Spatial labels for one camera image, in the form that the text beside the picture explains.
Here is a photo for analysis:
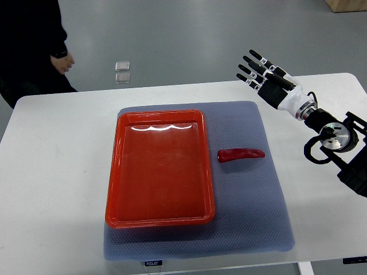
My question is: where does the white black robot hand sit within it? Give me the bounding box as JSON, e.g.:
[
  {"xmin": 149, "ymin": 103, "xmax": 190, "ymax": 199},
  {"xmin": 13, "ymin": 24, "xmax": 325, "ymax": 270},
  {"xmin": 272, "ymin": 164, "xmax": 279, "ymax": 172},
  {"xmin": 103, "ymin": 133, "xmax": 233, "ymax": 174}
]
[{"xmin": 236, "ymin": 49, "xmax": 316, "ymax": 119}]

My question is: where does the red pepper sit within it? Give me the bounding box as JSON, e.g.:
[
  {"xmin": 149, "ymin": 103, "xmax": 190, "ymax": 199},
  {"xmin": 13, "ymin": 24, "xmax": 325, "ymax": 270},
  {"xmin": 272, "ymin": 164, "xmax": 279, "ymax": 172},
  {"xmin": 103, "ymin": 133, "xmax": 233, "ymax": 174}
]
[{"xmin": 217, "ymin": 148, "xmax": 266, "ymax": 163}]

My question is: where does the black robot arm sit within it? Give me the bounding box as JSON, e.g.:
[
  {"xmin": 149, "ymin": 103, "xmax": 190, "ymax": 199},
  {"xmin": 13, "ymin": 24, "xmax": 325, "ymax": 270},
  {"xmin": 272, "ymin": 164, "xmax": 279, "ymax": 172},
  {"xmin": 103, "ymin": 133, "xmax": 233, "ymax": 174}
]
[{"xmin": 236, "ymin": 49, "xmax": 366, "ymax": 197}]

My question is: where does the red plastic tray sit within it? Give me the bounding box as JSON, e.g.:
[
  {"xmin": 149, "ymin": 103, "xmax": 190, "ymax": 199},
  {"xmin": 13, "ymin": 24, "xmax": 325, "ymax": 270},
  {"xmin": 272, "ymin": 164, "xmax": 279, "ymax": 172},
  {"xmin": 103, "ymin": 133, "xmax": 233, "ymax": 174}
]
[{"xmin": 105, "ymin": 109, "xmax": 215, "ymax": 229}]

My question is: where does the person's bare hand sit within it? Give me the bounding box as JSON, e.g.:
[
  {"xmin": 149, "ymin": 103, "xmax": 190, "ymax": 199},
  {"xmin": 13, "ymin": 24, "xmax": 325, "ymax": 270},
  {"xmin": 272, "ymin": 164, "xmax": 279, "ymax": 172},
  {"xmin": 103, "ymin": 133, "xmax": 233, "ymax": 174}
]
[{"xmin": 50, "ymin": 53, "xmax": 75, "ymax": 75}]

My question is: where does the wooden box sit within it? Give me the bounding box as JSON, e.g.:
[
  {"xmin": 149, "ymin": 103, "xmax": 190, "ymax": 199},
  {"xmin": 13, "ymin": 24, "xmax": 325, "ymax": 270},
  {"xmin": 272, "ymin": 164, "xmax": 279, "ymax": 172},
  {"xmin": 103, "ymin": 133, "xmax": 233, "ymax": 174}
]
[{"xmin": 325, "ymin": 0, "xmax": 367, "ymax": 13}]

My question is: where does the blue grey mesh mat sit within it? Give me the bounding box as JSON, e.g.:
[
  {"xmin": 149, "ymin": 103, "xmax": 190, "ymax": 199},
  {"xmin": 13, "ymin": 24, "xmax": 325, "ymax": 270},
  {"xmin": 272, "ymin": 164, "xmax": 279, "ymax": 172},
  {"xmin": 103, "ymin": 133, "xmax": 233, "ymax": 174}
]
[{"xmin": 104, "ymin": 101, "xmax": 295, "ymax": 261}]

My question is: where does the lower metal floor plate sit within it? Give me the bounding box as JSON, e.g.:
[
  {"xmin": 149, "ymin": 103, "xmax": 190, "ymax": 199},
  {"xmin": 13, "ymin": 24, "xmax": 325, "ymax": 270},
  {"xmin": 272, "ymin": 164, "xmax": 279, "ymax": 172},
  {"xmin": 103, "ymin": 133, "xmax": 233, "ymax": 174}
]
[{"xmin": 115, "ymin": 72, "xmax": 131, "ymax": 84}]

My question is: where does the metal floor plate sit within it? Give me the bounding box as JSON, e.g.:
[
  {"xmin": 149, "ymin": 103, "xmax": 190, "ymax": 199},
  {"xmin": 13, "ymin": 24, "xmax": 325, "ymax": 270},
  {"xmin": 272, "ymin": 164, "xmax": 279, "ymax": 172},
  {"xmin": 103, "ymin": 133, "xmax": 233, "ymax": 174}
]
[
  {"xmin": 115, "ymin": 72, "xmax": 131, "ymax": 84},
  {"xmin": 115, "ymin": 61, "xmax": 130, "ymax": 72}
]

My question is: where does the upper metal floor plate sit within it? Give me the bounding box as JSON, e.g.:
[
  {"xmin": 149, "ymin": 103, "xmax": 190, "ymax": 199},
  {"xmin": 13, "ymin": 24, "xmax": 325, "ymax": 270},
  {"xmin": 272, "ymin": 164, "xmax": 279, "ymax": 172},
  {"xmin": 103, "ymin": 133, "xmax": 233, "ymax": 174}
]
[{"xmin": 115, "ymin": 61, "xmax": 130, "ymax": 72}]

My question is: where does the white table leg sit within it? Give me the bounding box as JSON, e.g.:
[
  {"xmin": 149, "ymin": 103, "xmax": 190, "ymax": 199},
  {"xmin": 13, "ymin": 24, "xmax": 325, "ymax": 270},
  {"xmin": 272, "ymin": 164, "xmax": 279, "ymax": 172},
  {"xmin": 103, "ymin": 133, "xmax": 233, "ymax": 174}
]
[{"xmin": 297, "ymin": 261, "xmax": 314, "ymax": 275}]

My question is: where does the black right table label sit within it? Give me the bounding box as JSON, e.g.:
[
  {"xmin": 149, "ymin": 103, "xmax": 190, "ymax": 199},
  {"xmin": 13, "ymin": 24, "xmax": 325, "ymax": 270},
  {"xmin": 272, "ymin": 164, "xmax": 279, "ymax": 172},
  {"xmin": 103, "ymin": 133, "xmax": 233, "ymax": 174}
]
[{"xmin": 342, "ymin": 256, "xmax": 367, "ymax": 265}]

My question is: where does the black table label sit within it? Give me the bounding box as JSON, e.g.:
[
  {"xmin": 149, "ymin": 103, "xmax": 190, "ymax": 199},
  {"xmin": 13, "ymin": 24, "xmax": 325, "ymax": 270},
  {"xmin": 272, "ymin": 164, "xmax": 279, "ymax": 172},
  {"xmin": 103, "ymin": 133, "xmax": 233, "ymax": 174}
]
[
  {"xmin": 145, "ymin": 260, "xmax": 163, "ymax": 267},
  {"xmin": 342, "ymin": 256, "xmax": 367, "ymax": 265}
]

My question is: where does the person in black clothes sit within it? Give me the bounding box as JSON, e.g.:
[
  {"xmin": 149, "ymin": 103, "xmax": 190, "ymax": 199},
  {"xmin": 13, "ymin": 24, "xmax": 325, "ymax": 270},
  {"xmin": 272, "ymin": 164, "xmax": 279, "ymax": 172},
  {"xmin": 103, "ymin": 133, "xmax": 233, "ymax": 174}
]
[{"xmin": 1, "ymin": 1, "xmax": 75, "ymax": 108}]

